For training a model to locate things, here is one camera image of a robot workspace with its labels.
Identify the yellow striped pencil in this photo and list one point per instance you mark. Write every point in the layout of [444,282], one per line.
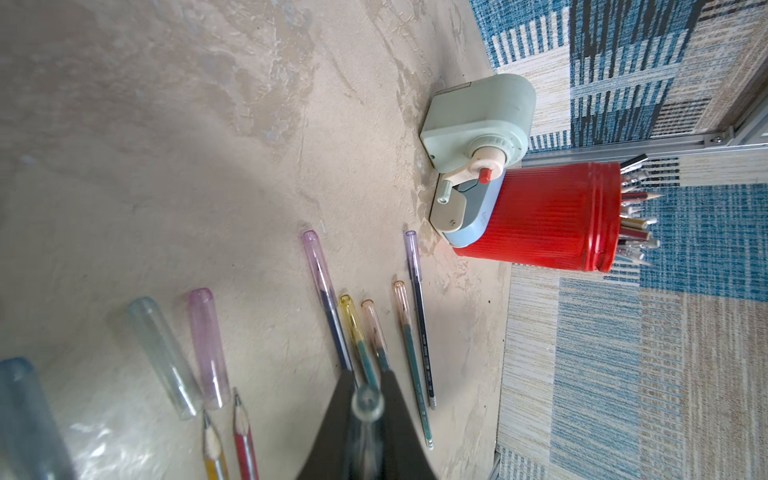
[213,456]

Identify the green striped pencil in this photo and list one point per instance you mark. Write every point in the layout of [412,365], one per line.
[352,320]

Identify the clear teal pencil cap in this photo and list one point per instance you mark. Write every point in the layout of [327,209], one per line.
[166,356]

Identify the clear blue pencil cap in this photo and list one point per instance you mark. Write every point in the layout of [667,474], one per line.
[30,438]

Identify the clear magenta pencil cap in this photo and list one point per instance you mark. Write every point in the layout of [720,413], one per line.
[206,338]

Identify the pink striped pencil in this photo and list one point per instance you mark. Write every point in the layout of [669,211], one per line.
[243,440]

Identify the pencils in red cup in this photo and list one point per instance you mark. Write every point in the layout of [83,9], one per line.
[635,236]

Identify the red pencil cup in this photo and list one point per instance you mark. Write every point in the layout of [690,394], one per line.
[563,217]

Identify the dark navy striped pencil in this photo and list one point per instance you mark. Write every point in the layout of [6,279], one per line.
[326,294]

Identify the bundle of capped pencils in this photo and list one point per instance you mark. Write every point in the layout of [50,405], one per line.
[410,315]

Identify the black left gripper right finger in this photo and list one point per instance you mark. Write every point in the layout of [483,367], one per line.
[403,456]

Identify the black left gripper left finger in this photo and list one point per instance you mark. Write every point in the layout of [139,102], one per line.
[329,457]

